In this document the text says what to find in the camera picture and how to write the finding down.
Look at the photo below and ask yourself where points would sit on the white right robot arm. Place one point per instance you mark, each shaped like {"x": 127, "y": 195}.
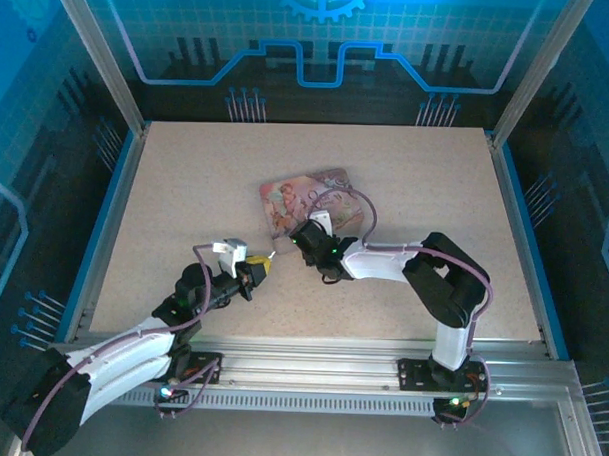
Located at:
{"x": 383, "y": 263}

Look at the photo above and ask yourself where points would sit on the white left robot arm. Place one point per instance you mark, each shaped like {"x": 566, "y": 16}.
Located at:
{"x": 125, "y": 362}

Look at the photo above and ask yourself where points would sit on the printed picture mat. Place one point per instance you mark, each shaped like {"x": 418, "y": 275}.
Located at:
{"x": 290, "y": 202}

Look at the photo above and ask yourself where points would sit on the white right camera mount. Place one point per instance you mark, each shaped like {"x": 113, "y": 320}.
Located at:
{"x": 322, "y": 222}

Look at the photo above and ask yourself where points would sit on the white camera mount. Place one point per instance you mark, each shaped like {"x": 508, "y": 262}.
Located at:
{"x": 228, "y": 265}
{"x": 322, "y": 222}

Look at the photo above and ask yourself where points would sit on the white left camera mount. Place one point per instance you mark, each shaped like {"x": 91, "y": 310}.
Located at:
{"x": 228, "y": 265}

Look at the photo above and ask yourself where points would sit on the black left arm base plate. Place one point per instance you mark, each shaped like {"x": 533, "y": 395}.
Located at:
{"x": 212, "y": 362}

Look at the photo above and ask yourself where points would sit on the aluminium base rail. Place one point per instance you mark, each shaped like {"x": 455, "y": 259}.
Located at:
{"x": 310, "y": 360}

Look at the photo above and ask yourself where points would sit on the aluminium side rail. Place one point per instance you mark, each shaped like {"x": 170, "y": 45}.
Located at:
{"x": 106, "y": 231}
{"x": 529, "y": 246}

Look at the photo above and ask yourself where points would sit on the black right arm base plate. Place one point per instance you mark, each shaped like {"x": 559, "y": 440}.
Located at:
{"x": 414, "y": 374}

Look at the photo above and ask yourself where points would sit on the aluminium frame post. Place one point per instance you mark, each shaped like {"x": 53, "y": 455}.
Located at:
{"x": 100, "y": 56}
{"x": 540, "y": 71}

